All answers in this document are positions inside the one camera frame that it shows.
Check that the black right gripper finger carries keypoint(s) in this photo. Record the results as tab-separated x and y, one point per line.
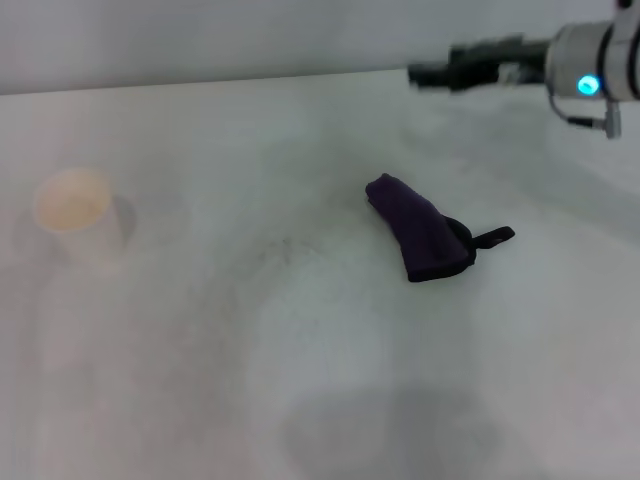
430	75

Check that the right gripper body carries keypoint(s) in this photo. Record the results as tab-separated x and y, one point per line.
500	62

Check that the purple rag with black trim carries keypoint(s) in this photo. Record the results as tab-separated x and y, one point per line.
425	235

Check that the white paper cup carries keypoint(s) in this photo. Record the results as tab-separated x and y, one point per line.
75	210

